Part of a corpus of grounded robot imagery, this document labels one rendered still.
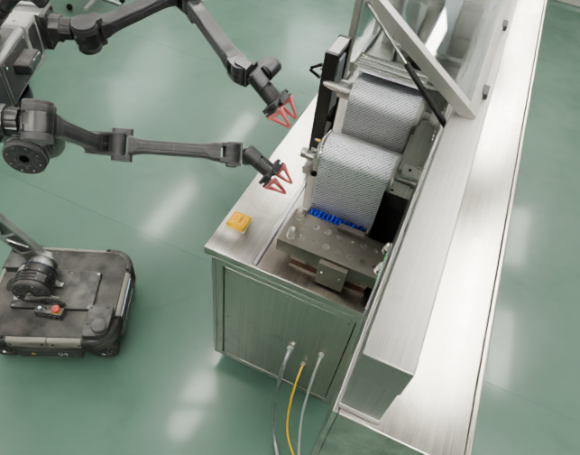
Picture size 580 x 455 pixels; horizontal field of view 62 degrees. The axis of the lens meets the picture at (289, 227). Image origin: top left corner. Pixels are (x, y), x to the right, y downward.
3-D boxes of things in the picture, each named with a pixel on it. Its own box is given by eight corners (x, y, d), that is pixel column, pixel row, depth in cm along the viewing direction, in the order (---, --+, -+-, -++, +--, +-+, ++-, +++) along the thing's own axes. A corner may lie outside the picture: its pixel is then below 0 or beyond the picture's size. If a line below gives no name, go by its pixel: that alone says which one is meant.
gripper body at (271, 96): (264, 116, 159) (250, 98, 157) (277, 100, 166) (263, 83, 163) (278, 106, 155) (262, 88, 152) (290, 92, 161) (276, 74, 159)
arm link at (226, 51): (181, 13, 177) (179, -14, 168) (196, 9, 179) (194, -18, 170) (235, 90, 161) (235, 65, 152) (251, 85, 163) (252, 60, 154)
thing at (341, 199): (309, 208, 178) (317, 171, 164) (370, 231, 173) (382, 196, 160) (309, 208, 178) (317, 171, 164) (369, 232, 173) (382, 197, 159)
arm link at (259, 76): (242, 79, 157) (251, 73, 152) (253, 68, 160) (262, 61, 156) (255, 97, 159) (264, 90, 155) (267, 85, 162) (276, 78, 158)
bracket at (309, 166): (299, 201, 195) (309, 143, 172) (313, 208, 194) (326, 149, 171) (294, 209, 192) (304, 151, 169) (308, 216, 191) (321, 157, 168)
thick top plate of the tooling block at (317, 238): (293, 219, 179) (295, 208, 175) (395, 260, 172) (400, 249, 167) (275, 249, 169) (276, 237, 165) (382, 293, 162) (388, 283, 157)
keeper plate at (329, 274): (316, 276, 171) (320, 258, 162) (342, 288, 169) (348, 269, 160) (313, 282, 169) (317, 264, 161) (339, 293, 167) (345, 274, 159)
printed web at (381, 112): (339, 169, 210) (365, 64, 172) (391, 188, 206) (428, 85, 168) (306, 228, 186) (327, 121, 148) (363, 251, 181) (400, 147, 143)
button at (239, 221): (234, 214, 187) (234, 209, 186) (251, 220, 186) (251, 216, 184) (225, 226, 183) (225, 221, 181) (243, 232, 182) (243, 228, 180)
